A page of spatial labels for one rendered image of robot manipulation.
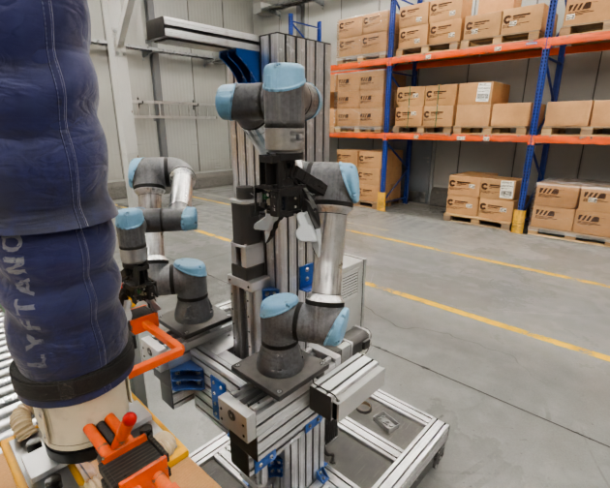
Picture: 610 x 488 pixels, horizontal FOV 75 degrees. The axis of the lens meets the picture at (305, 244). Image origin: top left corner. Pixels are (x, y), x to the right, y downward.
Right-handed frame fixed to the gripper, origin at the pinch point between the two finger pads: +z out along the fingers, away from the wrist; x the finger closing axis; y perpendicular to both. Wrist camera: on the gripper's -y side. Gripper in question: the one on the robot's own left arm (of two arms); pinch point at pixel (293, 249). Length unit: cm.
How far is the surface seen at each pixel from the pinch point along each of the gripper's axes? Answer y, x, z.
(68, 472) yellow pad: 42, -25, 44
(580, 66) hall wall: -808, -101, -120
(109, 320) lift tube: 30.6, -20.9, 12.1
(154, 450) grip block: 32.0, -4.7, 32.2
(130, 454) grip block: 35.4, -7.1, 32.2
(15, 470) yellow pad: 49, -35, 45
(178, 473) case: 21, -20, 58
